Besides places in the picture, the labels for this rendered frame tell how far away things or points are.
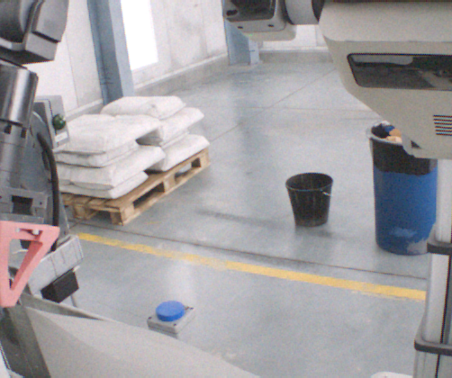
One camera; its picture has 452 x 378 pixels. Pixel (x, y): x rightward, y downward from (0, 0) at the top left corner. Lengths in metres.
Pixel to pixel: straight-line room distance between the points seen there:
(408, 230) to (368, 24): 2.16
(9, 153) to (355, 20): 0.55
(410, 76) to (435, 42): 0.09
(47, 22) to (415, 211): 2.53
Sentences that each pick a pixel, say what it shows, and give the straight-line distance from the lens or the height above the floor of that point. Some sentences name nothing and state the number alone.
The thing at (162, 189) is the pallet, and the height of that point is 0.05.
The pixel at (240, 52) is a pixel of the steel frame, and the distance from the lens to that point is 9.46.
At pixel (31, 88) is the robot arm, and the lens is 0.49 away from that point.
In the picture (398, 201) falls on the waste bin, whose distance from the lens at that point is 2.83.
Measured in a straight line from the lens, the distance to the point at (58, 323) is 0.91.
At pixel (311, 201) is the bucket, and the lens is 3.22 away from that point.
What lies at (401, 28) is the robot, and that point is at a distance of 0.80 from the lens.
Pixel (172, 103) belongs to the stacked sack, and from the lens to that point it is 4.31.
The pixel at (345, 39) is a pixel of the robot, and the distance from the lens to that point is 0.81.
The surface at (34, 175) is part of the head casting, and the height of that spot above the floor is 1.21.
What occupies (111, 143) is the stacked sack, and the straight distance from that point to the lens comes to 3.54.
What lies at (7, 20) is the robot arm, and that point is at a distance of 0.49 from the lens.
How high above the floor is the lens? 1.48
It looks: 22 degrees down
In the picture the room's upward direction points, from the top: 7 degrees counter-clockwise
